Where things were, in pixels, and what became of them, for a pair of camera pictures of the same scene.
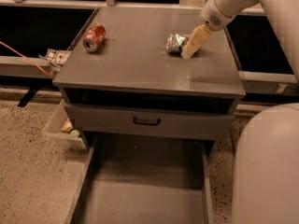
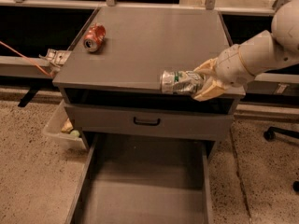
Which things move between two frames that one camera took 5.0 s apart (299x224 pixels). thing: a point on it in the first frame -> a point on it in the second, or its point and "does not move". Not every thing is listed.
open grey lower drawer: (144, 179) does not move
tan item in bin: (67, 126) does not move
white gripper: (211, 15) -> (229, 66)
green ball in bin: (75, 132) does not move
